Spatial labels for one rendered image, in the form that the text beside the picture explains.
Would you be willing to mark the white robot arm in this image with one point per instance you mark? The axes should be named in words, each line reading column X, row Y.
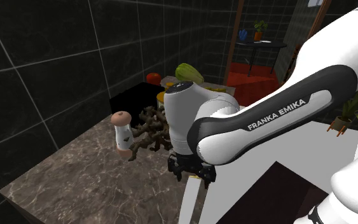
column 321, row 52

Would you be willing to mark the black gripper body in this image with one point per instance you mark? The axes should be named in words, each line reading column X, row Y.
column 191, row 163

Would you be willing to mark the black box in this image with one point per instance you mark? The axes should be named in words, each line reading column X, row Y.
column 135, row 99

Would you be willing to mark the red tomato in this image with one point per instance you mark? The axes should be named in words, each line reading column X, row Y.
column 153, row 78

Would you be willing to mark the white mill with tan cap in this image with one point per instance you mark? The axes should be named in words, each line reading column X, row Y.
column 123, row 136

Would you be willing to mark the dark robot stand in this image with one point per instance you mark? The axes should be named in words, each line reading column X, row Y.
column 268, row 198

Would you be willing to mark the brown gnarled root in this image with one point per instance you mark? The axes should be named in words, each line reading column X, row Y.
column 152, row 130

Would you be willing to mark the green striped squash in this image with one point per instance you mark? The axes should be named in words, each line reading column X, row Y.
column 188, row 73

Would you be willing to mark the round black table with plant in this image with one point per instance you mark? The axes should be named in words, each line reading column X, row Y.
column 260, row 45

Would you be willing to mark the potted plant on orange legs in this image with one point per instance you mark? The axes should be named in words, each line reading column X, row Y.
column 353, row 108

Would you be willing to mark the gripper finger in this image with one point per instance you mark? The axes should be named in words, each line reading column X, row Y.
column 178, row 175
column 206, row 182

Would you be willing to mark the yellow orange jar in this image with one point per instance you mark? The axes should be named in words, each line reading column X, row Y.
column 160, row 100

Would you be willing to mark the brown door frame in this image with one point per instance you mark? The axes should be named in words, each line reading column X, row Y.
column 233, row 43

